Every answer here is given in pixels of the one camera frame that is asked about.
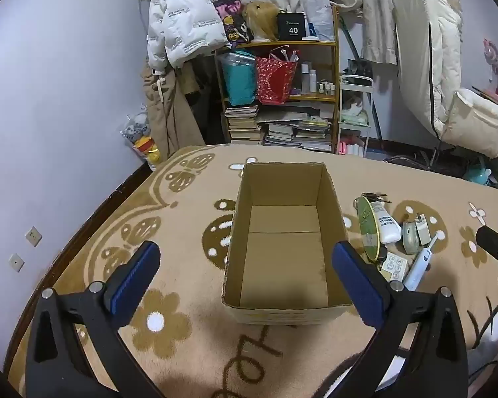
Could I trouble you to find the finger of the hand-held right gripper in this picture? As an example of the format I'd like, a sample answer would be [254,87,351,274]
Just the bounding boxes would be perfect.
[476,226,498,293]

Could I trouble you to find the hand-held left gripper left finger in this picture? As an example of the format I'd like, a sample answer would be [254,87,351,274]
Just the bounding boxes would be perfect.
[25,240,162,398]

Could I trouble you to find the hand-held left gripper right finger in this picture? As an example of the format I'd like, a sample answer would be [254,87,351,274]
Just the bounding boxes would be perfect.
[331,240,469,398]

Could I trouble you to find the small white remote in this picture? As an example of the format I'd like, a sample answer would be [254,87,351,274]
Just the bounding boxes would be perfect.
[379,252,408,285]

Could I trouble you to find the light blue power bank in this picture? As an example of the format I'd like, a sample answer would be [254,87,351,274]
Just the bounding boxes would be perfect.
[402,234,438,293]

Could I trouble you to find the yellow oval mirror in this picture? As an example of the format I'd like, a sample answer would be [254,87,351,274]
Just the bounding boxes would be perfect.
[358,197,383,258]

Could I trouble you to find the white remote control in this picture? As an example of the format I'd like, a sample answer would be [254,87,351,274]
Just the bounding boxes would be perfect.
[373,204,401,244]

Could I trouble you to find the grey computer mouse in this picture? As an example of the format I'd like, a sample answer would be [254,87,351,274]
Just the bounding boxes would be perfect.
[400,220,431,255]

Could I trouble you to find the white charger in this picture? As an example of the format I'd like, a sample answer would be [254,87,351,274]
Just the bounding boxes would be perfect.
[413,213,429,244]

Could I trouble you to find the cardboard box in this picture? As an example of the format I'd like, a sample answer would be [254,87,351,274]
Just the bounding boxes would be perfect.
[221,162,355,326]

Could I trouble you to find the bunch of keys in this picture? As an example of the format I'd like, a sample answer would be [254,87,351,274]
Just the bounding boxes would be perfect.
[361,192,393,205]

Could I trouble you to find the teal plastic pot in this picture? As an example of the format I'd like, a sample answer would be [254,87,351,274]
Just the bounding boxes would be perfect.
[465,164,492,186]

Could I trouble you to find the beige printed blanket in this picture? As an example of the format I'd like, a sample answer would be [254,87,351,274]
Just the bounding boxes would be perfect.
[8,144,498,398]

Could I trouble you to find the metal chair base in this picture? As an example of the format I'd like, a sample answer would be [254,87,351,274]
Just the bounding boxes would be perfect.
[382,153,441,170]

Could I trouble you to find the pink bottles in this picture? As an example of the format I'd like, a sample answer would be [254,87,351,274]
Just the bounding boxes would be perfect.
[338,141,365,158]

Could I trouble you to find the bag of plush toys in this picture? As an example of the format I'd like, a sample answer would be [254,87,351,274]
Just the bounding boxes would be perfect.
[120,112,162,170]

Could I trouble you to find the pile of books and papers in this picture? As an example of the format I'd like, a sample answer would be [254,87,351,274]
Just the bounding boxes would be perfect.
[261,110,333,152]

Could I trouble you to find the beige coat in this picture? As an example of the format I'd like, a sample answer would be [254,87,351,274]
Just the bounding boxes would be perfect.
[143,66,206,162]

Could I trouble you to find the pink and white ornament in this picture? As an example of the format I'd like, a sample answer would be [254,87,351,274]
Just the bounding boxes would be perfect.
[481,39,498,81]

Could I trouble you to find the pale green packets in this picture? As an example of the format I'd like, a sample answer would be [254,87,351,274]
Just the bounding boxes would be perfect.
[342,97,370,127]

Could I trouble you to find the cream padded folding chair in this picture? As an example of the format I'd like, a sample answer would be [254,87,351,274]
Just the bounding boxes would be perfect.
[392,0,498,158]

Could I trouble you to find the stack of books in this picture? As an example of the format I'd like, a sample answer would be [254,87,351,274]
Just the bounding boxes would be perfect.
[225,105,261,145]

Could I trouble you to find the white trolley cart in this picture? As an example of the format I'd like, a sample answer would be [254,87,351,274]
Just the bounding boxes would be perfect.
[338,74,376,158]

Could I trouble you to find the red gift bag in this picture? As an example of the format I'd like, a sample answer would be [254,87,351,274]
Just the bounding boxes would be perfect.
[255,47,299,105]

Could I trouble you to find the teal bag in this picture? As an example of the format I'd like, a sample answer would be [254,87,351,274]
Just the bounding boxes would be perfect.
[220,50,258,106]

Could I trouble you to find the cream curtain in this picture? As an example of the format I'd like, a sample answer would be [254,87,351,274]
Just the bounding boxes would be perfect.
[191,0,453,65]

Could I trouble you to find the wooden shelf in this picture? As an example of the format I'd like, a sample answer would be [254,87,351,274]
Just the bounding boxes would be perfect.
[213,6,342,152]

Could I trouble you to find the black box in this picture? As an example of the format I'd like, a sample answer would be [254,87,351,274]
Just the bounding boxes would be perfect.
[277,12,307,40]

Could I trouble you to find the white puffer jacket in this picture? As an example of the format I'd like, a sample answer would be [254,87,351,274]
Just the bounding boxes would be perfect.
[143,0,229,69]

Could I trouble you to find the white plastic bag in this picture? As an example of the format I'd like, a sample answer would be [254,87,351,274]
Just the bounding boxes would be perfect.
[301,0,336,42]

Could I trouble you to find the blond wig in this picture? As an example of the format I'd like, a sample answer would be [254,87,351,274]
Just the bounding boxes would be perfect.
[243,1,287,42]

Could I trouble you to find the pink and black printed bag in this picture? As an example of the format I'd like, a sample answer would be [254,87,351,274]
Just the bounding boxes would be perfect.
[213,0,250,44]

